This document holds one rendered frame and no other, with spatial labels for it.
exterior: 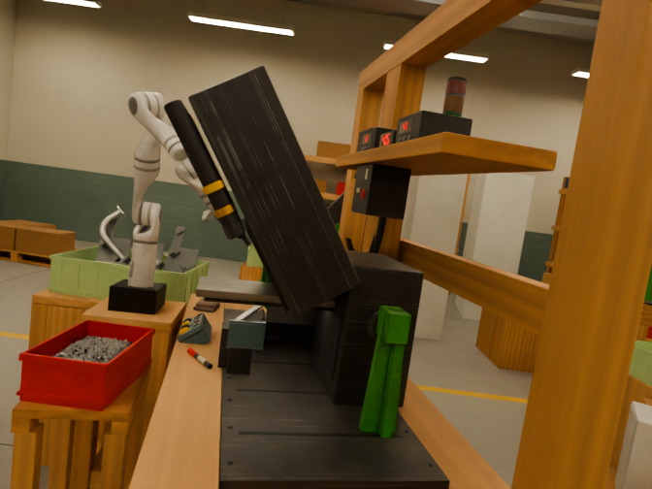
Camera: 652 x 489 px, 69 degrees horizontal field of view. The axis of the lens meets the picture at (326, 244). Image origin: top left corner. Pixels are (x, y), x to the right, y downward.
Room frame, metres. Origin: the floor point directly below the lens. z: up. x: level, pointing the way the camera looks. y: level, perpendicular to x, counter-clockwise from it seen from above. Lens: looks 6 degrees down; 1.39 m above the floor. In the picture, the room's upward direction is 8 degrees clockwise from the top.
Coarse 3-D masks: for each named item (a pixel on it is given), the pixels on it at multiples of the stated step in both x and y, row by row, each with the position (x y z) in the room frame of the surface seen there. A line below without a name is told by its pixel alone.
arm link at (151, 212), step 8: (144, 208) 1.80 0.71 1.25; (152, 208) 1.81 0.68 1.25; (160, 208) 1.83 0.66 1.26; (144, 216) 1.79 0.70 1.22; (152, 216) 1.80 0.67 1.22; (160, 216) 1.83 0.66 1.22; (144, 224) 1.82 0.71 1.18; (152, 224) 1.80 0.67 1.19; (152, 232) 1.80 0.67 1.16; (136, 240) 1.79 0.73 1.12; (144, 240) 1.79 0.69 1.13; (152, 240) 1.81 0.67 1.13
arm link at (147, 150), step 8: (152, 96) 1.66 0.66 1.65; (160, 96) 1.68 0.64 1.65; (152, 104) 1.65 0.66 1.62; (160, 104) 1.67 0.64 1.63; (152, 112) 1.66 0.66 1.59; (160, 112) 1.68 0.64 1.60; (144, 136) 1.73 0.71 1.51; (152, 136) 1.71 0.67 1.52; (144, 144) 1.71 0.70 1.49; (152, 144) 1.71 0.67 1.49; (160, 144) 1.74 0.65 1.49; (136, 152) 1.72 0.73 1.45; (144, 152) 1.71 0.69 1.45; (152, 152) 1.72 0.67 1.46; (144, 160) 1.71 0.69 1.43; (152, 160) 1.72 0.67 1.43
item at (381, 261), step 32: (352, 256) 1.24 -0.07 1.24; (384, 256) 1.34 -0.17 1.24; (352, 288) 1.08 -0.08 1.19; (384, 288) 1.09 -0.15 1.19; (416, 288) 1.11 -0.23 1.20; (320, 320) 1.30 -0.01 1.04; (352, 320) 1.08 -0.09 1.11; (320, 352) 1.25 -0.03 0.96; (352, 352) 1.08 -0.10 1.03; (352, 384) 1.08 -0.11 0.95
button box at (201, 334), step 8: (192, 320) 1.47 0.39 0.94; (200, 320) 1.42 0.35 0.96; (208, 320) 1.51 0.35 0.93; (192, 328) 1.38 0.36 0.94; (200, 328) 1.37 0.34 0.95; (208, 328) 1.44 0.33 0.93; (184, 336) 1.36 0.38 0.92; (192, 336) 1.36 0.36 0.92; (200, 336) 1.37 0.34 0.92; (208, 336) 1.38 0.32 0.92
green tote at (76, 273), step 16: (64, 256) 2.18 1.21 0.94; (80, 256) 2.31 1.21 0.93; (128, 256) 2.48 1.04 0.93; (64, 272) 2.08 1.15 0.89; (80, 272) 2.08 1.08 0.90; (96, 272) 2.08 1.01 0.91; (112, 272) 2.08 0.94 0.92; (128, 272) 2.08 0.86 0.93; (160, 272) 2.07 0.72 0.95; (192, 272) 2.18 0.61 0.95; (48, 288) 2.08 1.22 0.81; (64, 288) 2.08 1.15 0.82; (80, 288) 2.08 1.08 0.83; (96, 288) 2.08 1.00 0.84; (176, 288) 2.07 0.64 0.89; (192, 288) 2.23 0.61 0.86
